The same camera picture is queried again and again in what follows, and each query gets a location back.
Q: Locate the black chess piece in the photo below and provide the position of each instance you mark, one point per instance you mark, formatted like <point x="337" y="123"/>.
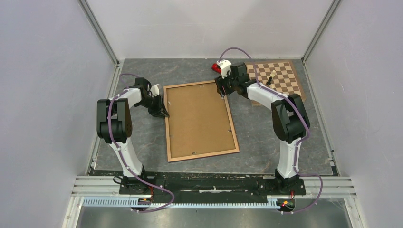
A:
<point x="269" y="82"/>

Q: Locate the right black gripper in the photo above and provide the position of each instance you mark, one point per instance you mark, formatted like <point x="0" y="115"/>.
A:
<point x="220" y="81"/>

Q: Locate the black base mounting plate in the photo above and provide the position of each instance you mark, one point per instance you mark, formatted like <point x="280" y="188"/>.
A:
<point x="207" y="188"/>

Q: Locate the right aluminium corner post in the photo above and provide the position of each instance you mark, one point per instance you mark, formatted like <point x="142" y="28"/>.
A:
<point x="321" y="28"/>

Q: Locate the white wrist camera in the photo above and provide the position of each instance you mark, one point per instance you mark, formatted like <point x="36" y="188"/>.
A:
<point x="156" y="90"/>
<point x="225" y="67"/>

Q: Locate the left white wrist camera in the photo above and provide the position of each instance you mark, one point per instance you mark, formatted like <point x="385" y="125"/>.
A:
<point x="156" y="90"/>

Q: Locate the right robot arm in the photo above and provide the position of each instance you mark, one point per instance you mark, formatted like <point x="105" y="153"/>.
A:
<point x="289" y="118"/>

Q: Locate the wooden chessboard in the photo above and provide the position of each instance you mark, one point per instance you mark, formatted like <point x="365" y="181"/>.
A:
<point x="287" y="80"/>

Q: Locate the wooden picture frame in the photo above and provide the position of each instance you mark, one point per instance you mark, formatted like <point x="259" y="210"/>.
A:
<point x="168" y="141"/>

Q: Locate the aluminium corner post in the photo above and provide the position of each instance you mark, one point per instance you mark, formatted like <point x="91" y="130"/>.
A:
<point x="84" y="4"/>
<point x="321" y="28"/>

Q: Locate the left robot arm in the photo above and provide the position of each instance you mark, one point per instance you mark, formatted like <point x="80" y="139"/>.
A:
<point x="114" y="125"/>

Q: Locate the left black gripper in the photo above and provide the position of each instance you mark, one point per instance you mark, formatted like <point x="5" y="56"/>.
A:
<point x="160" y="108"/>

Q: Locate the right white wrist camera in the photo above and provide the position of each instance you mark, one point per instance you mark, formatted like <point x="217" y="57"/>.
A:
<point x="225" y="67"/>

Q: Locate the aluminium rail frame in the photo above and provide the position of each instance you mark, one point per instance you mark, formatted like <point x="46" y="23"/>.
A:
<point x="338" y="207"/>

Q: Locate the left aluminium corner post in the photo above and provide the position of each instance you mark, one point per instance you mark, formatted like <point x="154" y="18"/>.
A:
<point x="84" y="4"/>

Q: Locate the red cylindrical object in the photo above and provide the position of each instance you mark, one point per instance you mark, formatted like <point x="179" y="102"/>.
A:
<point x="215" y="67"/>

